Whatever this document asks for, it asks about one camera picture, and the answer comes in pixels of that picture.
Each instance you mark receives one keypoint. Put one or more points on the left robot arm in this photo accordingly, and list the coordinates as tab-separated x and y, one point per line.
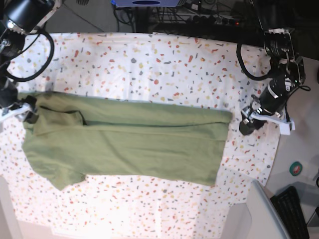
287	73

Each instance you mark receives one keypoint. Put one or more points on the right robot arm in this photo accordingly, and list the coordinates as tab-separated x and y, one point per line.
19	19

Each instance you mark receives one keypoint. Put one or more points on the white plastic bin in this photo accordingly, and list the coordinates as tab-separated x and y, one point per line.
254	219

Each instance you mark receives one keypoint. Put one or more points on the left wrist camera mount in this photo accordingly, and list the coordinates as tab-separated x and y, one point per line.
285	124

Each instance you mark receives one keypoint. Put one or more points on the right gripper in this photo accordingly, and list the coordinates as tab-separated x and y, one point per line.
8	97

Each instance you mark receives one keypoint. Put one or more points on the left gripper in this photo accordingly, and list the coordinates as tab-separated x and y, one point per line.
271	100

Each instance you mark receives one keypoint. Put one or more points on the black keyboard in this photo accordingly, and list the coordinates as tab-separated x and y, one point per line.
287	205

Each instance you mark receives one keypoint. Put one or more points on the green t-shirt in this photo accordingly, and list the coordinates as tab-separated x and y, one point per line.
76	136

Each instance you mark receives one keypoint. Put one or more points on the terrazzo patterned tablecloth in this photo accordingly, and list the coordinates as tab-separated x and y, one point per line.
158	68

